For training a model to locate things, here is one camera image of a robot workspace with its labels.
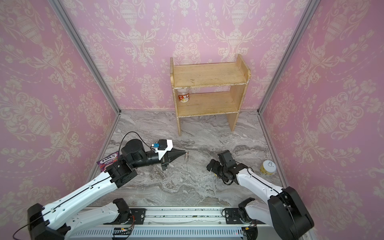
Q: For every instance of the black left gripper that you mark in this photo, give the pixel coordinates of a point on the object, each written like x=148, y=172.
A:
x=171, y=156

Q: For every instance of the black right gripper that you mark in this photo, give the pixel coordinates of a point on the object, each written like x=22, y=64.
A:
x=218, y=167

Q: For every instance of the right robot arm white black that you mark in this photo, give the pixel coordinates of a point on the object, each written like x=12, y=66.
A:
x=281, y=208

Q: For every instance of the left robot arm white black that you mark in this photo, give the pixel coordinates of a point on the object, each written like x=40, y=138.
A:
x=65, y=217

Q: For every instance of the white yellow round tin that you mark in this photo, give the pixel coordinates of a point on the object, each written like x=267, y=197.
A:
x=268, y=168

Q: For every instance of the small jar red label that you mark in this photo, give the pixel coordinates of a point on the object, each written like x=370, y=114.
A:
x=183, y=95

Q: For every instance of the purple Fox's candy bag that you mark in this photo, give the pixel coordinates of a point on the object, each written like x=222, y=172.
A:
x=107, y=161

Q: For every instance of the wooden two-tier shelf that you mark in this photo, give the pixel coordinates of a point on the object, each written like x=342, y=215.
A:
x=235, y=75

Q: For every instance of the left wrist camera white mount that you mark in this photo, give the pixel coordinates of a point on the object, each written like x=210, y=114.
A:
x=162, y=147

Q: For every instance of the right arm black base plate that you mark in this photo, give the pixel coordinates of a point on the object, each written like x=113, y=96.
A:
x=236, y=216

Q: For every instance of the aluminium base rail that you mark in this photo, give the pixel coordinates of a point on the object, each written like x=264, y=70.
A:
x=169, y=223

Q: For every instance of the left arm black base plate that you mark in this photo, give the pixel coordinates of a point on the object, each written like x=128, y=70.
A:
x=133, y=216

